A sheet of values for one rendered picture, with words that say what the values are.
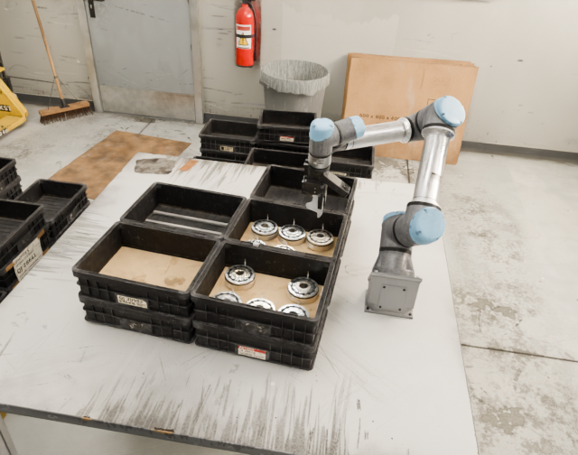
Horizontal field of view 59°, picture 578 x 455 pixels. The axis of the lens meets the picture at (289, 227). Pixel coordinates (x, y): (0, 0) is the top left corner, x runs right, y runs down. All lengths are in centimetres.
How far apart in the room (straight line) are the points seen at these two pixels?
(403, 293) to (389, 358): 23
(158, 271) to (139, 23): 339
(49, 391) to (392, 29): 373
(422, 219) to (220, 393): 83
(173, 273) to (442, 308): 98
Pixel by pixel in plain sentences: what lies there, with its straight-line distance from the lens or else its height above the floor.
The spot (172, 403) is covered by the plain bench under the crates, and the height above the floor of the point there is 70.
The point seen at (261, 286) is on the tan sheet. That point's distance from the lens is 175.
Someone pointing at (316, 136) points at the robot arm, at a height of 132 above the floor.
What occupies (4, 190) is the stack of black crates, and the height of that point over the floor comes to 48.
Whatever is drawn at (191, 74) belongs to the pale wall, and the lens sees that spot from 490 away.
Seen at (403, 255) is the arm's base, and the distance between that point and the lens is 182.
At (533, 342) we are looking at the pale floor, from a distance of 308.
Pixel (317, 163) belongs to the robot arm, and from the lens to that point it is 167.
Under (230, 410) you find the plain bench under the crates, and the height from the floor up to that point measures 70.
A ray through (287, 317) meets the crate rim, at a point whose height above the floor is 93.
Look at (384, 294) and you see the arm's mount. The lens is 183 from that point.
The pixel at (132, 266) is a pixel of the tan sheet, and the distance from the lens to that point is 187.
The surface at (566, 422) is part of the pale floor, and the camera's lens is 278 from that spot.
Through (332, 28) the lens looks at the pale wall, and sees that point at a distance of 456.
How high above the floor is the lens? 198
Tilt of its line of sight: 35 degrees down
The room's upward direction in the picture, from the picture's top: 3 degrees clockwise
